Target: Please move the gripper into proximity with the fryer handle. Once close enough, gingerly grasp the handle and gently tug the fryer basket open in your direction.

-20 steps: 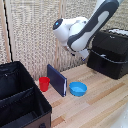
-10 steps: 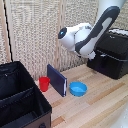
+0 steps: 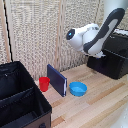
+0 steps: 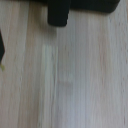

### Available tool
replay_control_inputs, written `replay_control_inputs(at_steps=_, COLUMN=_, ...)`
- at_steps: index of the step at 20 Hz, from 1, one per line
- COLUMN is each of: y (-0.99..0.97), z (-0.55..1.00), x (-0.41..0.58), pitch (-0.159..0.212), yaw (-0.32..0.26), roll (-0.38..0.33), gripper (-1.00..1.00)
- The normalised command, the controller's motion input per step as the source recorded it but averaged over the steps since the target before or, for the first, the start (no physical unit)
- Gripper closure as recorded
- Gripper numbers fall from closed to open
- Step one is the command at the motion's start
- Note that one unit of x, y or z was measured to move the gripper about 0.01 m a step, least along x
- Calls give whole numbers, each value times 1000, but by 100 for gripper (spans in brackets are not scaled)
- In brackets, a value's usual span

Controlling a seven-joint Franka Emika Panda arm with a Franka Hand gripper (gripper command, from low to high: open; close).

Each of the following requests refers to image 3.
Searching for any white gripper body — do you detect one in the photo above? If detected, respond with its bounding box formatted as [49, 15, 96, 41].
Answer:
[88, 50, 106, 60]

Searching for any white fryer control panel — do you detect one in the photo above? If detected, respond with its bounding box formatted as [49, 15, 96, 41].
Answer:
[114, 28, 128, 36]

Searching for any black case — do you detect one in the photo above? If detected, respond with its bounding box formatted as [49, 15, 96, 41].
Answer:
[86, 31, 128, 80]

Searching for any blue plastic bowl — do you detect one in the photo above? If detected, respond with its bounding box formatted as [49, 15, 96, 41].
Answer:
[69, 81, 88, 98]

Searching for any dark blue flat book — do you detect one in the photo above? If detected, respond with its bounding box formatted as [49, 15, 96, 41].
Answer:
[46, 63, 68, 98]

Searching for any red plastic cup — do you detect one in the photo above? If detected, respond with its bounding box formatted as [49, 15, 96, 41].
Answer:
[38, 76, 51, 93]

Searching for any woven rattan folding screen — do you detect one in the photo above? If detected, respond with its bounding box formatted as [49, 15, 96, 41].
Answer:
[0, 0, 128, 81]

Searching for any black divided storage box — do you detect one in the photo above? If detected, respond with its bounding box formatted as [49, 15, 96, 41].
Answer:
[0, 60, 53, 128]

